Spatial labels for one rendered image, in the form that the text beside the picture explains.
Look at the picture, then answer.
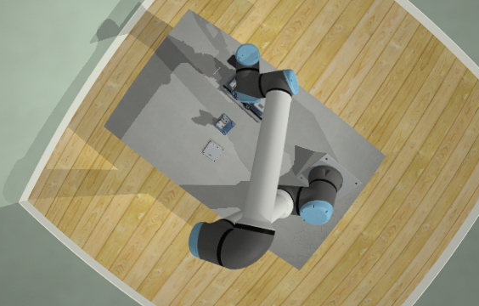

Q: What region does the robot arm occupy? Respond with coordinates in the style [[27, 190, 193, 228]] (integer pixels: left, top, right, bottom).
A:
[[189, 43, 343, 269]]

